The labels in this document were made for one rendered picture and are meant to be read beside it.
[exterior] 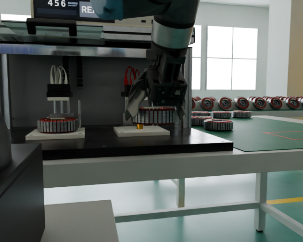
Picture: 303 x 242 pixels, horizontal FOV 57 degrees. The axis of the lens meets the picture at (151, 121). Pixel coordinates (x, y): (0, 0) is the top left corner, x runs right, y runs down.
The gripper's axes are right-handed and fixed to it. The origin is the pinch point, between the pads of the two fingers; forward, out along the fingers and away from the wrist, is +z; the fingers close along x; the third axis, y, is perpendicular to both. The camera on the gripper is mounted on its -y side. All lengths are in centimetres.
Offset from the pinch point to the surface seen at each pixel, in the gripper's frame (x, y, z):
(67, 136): -21.0, -6.5, 11.9
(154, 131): 3.1, -7.0, 11.3
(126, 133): -5.0, -6.7, 11.6
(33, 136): -29.4, -6.7, 11.5
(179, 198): 52, -67, 137
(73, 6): -19, -46, -10
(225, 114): 60, -60, 48
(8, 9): -189, -655, 212
